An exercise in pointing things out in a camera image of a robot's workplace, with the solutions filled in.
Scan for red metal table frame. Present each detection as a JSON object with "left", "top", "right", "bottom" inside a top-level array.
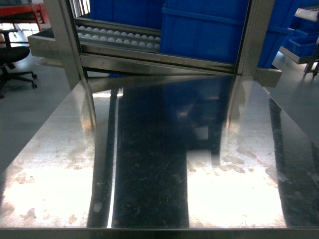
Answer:
[{"left": 0, "top": 0, "right": 50, "bottom": 31}]

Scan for blue crate behind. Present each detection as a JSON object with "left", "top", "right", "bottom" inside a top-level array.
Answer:
[{"left": 90, "top": 0, "right": 165, "bottom": 29}]

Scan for stainless steel roller rack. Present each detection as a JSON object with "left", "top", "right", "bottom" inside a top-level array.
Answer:
[{"left": 28, "top": 0, "right": 282, "bottom": 88}]

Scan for large blue plastic crate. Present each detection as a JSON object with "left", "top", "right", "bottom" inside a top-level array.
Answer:
[{"left": 160, "top": 0, "right": 299, "bottom": 68}]

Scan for black office chair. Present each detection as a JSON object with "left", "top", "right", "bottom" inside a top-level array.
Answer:
[{"left": 0, "top": 29, "right": 37, "bottom": 90}]

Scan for blue bins on right shelf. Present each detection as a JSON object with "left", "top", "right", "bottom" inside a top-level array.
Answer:
[{"left": 282, "top": 5, "right": 319, "bottom": 57}]

